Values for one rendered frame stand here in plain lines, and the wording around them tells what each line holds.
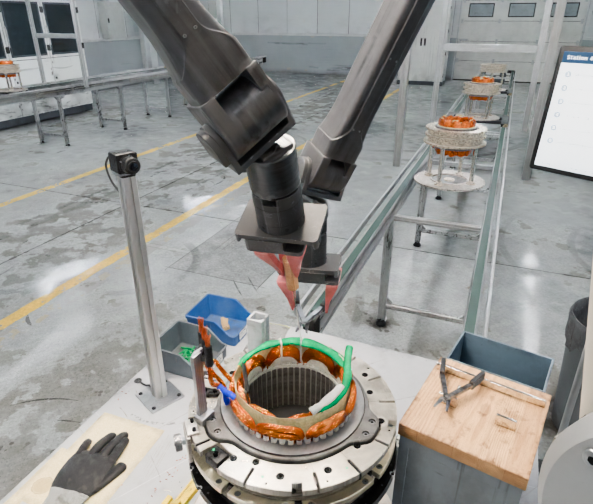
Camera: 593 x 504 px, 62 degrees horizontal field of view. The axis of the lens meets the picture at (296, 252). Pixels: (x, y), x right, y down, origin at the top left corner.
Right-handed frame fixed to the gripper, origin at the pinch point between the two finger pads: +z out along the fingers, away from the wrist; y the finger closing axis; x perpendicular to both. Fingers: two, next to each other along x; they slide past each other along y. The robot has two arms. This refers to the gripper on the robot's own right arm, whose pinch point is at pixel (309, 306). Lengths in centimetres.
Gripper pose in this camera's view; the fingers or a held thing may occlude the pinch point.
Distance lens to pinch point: 88.1
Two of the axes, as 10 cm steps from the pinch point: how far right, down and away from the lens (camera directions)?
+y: -9.8, -0.7, 1.7
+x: -1.9, 4.3, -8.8
